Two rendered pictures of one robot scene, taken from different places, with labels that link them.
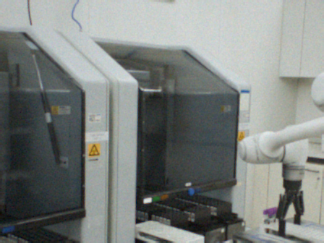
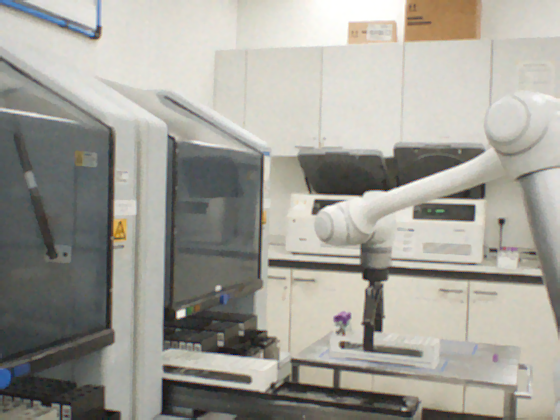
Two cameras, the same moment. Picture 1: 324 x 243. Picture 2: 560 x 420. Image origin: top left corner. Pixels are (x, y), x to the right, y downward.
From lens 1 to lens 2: 0.72 m
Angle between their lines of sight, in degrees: 23
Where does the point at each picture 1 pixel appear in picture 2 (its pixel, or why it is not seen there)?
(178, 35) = not seen: hidden behind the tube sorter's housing
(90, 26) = not seen: outside the picture
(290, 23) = (226, 86)
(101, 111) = (129, 167)
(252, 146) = (341, 219)
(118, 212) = (146, 334)
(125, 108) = (154, 165)
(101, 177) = (127, 276)
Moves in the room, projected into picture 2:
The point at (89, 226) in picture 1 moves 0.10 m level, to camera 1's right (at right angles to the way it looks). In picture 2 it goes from (113, 360) to (160, 357)
